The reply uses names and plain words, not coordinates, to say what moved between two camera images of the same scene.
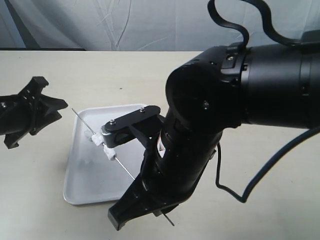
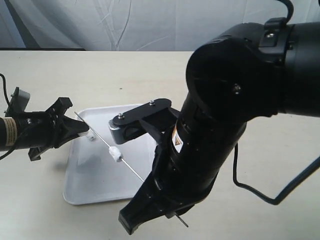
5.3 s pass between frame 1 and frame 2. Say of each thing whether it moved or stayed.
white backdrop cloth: stayed
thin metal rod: moved
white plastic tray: stayed
